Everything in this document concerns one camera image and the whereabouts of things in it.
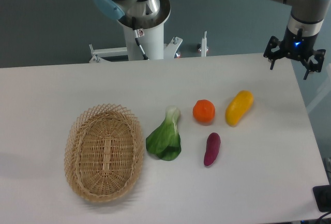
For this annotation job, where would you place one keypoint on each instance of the yellow mango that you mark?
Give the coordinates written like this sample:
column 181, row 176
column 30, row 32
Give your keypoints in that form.
column 238, row 107

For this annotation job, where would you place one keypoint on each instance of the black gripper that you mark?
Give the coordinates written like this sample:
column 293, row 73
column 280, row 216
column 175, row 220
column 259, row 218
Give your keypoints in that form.
column 298, row 44

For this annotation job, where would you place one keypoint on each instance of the oval woven wicker basket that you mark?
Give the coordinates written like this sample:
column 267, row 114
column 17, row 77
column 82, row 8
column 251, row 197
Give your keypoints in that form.
column 104, row 153

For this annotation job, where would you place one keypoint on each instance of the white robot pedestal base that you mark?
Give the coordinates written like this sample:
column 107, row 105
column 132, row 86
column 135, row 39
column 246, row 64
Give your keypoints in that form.
column 143, row 25

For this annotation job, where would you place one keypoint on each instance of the black device at table edge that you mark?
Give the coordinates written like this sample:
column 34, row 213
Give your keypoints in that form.
column 322, row 197

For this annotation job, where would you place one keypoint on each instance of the orange tangerine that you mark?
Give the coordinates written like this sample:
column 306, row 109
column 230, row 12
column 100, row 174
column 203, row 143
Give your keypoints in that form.
column 204, row 111

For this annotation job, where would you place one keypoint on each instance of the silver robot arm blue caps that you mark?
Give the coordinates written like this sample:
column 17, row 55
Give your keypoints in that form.
column 305, row 22

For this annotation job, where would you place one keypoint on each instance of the green bok choy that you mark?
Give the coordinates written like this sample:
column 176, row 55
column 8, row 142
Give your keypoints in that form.
column 164, row 141

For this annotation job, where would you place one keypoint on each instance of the purple sweet potato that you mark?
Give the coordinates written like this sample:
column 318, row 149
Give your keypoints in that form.
column 213, row 144

